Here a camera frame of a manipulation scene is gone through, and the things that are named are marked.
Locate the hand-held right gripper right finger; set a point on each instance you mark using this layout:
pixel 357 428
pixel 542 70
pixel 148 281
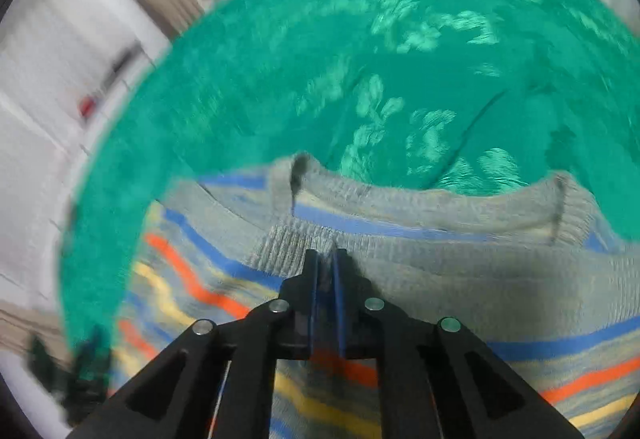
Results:
pixel 340 304

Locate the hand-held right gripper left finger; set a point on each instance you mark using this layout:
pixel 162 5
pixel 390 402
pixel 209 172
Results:
pixel 312 304

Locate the striped knit sweater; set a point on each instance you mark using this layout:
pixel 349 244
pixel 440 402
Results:
pixel 425 269

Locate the green floral blanket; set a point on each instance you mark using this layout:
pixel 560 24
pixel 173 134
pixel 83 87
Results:
pixel 350 69

